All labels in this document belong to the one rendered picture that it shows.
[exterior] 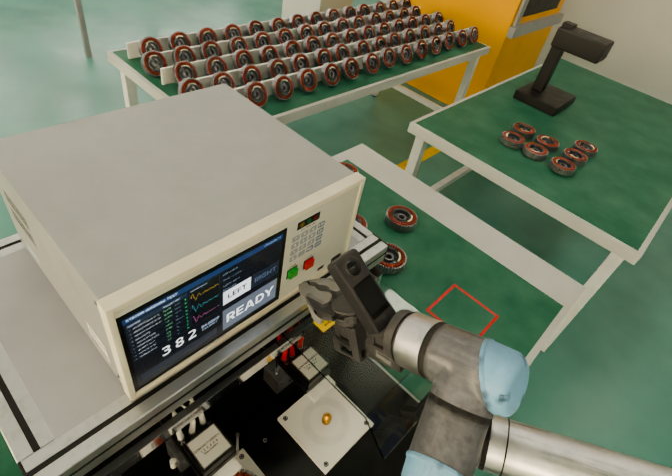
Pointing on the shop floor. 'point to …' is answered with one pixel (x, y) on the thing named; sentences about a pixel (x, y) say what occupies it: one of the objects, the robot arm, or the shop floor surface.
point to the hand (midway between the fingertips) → (305, 283)
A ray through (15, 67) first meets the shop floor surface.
